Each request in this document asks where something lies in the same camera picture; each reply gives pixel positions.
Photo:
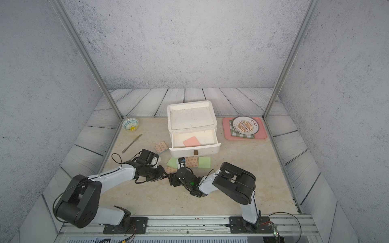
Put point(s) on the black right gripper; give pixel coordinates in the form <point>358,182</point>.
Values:
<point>173,178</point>

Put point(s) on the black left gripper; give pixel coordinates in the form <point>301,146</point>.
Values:
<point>160,174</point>

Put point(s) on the green sticky pad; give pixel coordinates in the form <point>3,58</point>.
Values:
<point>172,163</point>
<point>204,162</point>

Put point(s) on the white drawer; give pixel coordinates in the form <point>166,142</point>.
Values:
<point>207,138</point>

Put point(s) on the pink sticky pad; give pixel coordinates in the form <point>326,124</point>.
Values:
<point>191,142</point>

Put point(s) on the white drawer cabinet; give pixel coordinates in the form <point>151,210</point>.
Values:
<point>191,117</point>

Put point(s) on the patterned sticky pad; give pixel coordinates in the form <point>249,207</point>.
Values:
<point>161,147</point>
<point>170,170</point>
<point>191,162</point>

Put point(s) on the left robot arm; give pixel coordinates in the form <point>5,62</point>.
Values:
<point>79,203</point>

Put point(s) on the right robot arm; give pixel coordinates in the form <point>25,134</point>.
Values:
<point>237,183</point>

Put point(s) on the small patterned bowl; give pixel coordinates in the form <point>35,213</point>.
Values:
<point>130,124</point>

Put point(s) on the green checkered cloth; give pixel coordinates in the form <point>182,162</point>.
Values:
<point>234,133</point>

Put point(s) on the white patterned plate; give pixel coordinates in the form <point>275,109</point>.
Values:
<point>245,125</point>

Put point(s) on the pink plastic tray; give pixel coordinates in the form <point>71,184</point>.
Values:
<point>260,135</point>

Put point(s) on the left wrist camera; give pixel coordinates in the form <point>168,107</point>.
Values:
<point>147,158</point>

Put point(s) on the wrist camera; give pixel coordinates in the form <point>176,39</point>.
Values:
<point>147,158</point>
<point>181,162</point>

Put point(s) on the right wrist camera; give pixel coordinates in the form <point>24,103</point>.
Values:
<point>181,162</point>

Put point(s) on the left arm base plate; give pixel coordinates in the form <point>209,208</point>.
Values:
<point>128,226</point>

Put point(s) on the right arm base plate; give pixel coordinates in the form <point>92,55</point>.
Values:
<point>238,225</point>

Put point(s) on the aluminium front rail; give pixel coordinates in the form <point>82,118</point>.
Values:
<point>282,228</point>

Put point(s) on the aluminium frame post right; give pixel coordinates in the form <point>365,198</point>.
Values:
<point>292,55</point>

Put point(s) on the aluminium frame post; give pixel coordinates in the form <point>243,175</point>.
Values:
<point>292,55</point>
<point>73,34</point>

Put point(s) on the aluminium frame post left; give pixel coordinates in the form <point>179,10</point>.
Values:
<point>73,34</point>

